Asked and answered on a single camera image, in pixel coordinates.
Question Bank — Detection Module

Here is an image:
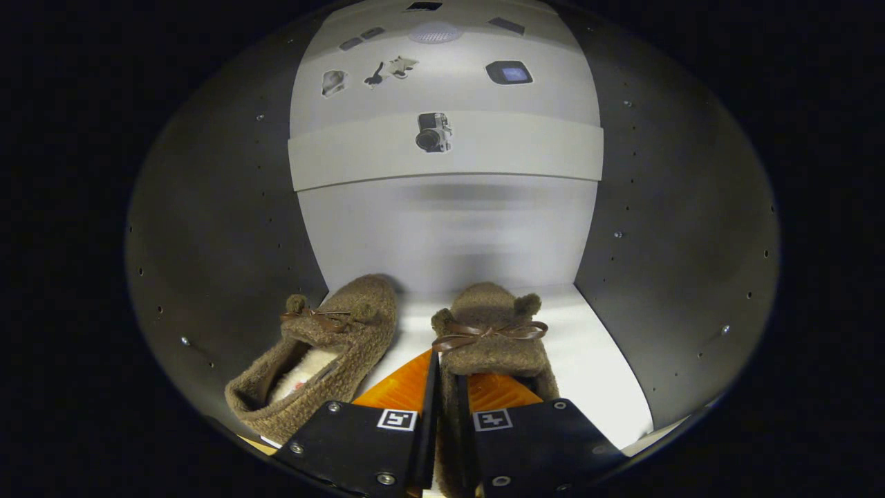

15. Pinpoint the brown fuzzy slipper shoe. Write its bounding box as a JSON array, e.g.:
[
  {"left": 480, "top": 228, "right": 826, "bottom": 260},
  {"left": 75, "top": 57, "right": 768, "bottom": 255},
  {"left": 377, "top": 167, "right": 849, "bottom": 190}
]
[
  {"left": 225, "top": 274, "right": 399, "bottom": 445},
  {"left": 431, "top": 282, "right": 561, "bottom": 498}
]

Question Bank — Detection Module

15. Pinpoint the white cabinet shelf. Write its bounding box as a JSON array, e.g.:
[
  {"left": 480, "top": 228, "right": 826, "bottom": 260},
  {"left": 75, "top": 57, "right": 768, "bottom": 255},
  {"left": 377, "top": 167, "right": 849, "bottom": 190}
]
[{"left": 325, "top": 284, "right": 654, "bottom": 450}]

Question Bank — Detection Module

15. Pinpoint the dark grey shoe cabinet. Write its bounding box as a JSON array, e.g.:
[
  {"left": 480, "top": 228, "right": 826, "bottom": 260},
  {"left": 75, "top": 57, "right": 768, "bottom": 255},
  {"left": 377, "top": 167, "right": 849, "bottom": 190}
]
[{"left": 124, "top": 0, "right": 782, "bottom": 457}]

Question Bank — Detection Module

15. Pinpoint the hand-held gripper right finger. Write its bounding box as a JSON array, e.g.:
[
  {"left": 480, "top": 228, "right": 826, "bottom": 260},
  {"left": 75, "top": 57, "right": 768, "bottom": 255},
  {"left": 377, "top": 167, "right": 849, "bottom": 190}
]
[{"left": 456, "top": 373, "right": 626, "bottom": 498}]

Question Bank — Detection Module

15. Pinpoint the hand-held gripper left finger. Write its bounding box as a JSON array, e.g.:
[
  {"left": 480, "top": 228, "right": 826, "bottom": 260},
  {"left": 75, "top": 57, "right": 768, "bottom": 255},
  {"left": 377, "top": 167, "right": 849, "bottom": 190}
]
[{"left": 273, "top": 348, "right": 441, "bottom": 498}]

